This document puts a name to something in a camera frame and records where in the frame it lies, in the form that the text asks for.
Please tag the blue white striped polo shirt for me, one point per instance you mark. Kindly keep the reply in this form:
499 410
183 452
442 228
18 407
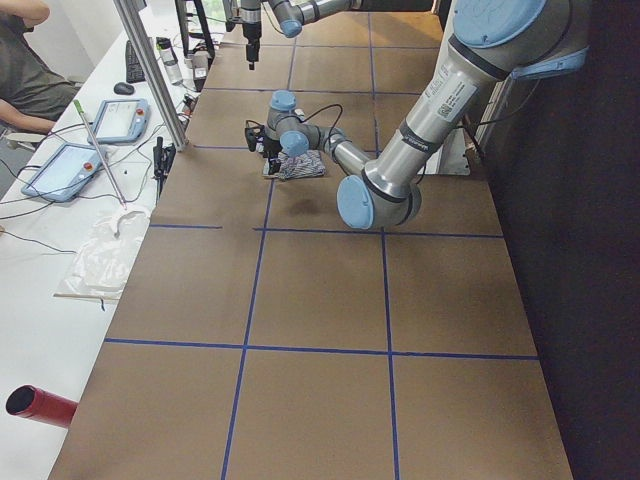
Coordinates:
309 165

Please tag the clear water bottle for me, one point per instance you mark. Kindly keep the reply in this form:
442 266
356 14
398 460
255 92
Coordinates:
169 60

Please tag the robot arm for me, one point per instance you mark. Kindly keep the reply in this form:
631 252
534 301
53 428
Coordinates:
490 42
291 16

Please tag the black clamp tool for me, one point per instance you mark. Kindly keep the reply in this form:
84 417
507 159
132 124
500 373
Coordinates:
163 157

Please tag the blue teach pendant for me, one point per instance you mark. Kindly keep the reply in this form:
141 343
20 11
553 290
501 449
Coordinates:
121 121
64 174

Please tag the aluminium frame post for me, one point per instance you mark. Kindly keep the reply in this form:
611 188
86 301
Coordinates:
137 34

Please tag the upper blue teach pendant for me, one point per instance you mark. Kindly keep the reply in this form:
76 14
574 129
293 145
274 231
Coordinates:
121 121

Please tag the red cylinder tube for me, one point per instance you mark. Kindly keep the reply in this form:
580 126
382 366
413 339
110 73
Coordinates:
39 405

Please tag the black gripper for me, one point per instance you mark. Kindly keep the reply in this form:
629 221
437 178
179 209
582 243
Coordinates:
272 147
249 26

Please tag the lower blue teach pendant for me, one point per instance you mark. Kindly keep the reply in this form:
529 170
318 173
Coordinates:
64 174

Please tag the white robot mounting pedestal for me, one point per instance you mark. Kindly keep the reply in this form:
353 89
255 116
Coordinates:
451 158

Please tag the black computer mouse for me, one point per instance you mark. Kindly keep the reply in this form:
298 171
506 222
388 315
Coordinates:
123 88

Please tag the clear plastic bag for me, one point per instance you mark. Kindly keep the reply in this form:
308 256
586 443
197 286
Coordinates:
103 263

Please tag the black keyboard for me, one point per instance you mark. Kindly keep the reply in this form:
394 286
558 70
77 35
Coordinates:
134 72

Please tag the metal rod with green tip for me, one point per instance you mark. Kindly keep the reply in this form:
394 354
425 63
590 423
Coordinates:
95 144

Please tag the seated person in grey shirt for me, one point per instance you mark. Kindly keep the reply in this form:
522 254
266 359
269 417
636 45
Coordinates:
33 97

